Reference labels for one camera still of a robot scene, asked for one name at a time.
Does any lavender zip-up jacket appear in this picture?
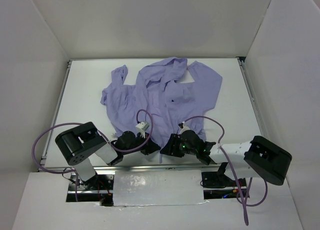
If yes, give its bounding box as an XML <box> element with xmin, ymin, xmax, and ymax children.
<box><xmin>100</xmin><ymin>57</ymin><xmax>223</xmax><ymax>148</ymax></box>

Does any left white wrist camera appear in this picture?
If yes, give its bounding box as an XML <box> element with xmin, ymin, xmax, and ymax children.
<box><xmin>135</xmin><ymin>121</ymin><xmax>150</xmax><ymax>138</ymax></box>

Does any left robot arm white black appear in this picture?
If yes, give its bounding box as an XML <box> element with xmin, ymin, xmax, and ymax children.
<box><xmin>55</xmin><ymin>122</ymin><xmax>161</xmax><ymax>190</ymax></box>

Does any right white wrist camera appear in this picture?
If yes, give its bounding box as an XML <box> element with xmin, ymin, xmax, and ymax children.
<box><xmin>178</xmin><ymin>121</ymin><xmax>190</xmax><ymax>133</ymax></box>

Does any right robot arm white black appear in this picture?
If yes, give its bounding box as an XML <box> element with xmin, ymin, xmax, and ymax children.
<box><xmin>160</xmin><ymin>129</ymin><xmax>292</xmax><ymax>186</ymax></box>

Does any silver foil tape panel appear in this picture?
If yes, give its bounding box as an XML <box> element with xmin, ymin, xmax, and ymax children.
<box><xmin>113</xmin><ymin>170</ymin><xmax>205</xmax><ymax>207</ymax></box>

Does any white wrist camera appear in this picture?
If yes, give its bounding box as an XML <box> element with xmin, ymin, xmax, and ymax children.
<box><xmin>135</xmin><ymin>121</ymin><xmax>150</xmax><ymax>138</ymax></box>
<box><xmin>178</xmin><ymin>121</ymin><xmax>190</xmax><ymax>133</ymax></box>

